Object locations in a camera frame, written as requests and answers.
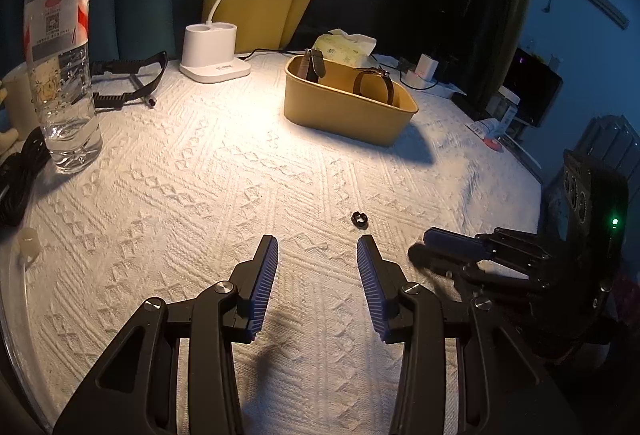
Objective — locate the white charger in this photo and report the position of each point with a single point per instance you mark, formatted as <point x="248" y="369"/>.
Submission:
<point x="426" y="66"/>

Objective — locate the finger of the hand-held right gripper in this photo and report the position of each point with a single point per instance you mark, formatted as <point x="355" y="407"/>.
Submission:
<point x="450" y="240"/>
<point x="430" y="260"/>

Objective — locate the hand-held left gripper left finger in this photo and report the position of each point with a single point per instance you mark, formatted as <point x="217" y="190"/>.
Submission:
<point x="262" y="285"/>

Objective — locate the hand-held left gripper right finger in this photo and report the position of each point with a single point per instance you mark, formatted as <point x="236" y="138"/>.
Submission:
<point x="372" y="287"/>

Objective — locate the yellow tissue pack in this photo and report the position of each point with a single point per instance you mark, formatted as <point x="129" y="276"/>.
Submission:
<point x="345" y="50"/>

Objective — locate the white cup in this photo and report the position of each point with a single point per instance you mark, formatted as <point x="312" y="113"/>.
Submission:
<point x="17" y="90"/>

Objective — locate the white tube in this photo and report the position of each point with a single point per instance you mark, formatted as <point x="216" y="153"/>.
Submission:
<point x="482" y="127"/>

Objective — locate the white lidded jar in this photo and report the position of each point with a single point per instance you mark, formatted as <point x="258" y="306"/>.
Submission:
<point x="509" y="112"/>

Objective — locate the clear plastic water bottle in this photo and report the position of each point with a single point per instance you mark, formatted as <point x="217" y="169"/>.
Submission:
<point x="60" y="90"/>

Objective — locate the yellow plastic bin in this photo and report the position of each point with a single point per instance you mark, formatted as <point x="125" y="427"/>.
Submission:
<point x="340" y="115"/>

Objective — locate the white textured tablecloth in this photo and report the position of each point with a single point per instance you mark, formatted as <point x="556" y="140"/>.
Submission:
<point x="200" y="215"/>

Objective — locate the dark monitor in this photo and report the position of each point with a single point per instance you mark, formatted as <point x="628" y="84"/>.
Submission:
<point x="537" y="85"/>

